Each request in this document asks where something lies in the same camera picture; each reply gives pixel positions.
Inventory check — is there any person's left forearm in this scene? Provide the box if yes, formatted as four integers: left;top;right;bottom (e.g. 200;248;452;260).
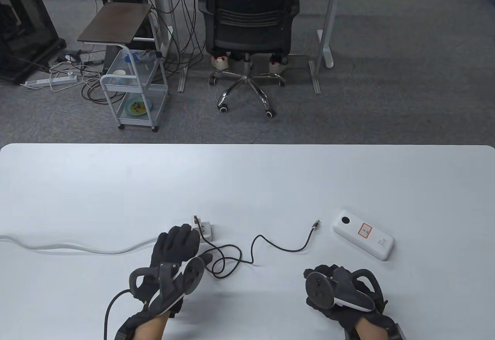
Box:
133;311;171;340

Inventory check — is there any black mesh office chair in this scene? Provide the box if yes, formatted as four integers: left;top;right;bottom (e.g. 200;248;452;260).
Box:
197;0;300;118

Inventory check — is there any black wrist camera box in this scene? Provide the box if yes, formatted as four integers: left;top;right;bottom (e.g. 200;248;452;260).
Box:
114;313;149;340
385;323;406;340

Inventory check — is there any clear bottle blue cap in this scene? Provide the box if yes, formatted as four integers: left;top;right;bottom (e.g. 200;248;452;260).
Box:
124;51;161;63

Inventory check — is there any white rolling cart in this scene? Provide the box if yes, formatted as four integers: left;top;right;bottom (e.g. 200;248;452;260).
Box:
100;44;169;133

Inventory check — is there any white battery pack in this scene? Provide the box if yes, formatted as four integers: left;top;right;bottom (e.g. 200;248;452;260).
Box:
333;209;396;262

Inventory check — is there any person's left hand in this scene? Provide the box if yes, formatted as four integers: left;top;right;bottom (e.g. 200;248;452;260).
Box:
130;225;214;318

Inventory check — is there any green plate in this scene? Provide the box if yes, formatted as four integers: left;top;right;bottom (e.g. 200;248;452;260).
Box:
123;99;154;117

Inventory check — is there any tangle of mixed cables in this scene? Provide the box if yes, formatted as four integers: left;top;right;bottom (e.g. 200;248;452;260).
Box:
50;50;116;105

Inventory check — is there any black and white hand controller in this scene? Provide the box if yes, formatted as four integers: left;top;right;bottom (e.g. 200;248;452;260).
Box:
129;257;205;317
305;269;384;311

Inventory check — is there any bundle of black cables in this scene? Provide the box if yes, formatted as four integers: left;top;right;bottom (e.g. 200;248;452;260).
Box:
147;0;205;74

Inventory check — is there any person's right hand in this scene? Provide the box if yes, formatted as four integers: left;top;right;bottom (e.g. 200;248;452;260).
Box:
303;265;395;331

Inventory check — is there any black equipment stand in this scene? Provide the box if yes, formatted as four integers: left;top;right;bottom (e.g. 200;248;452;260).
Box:
0;0;67;85

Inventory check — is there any long white power strip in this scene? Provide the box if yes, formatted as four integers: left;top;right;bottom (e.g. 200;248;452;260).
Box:
20;74;78;88

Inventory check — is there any person's right forearm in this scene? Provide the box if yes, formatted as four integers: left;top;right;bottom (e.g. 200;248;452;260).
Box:
355;319;387;340

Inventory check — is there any dark brown side table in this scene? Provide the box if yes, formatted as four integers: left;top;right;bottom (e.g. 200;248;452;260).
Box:
77;2;163;60

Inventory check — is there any grey power strip cord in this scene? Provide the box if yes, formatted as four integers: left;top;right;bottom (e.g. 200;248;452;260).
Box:
0;234;159;255

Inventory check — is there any black charging cable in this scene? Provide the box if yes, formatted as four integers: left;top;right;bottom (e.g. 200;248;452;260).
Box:
193;216;321;279

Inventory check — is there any black glove cable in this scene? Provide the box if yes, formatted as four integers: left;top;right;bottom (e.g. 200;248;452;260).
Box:
104;289;134;340

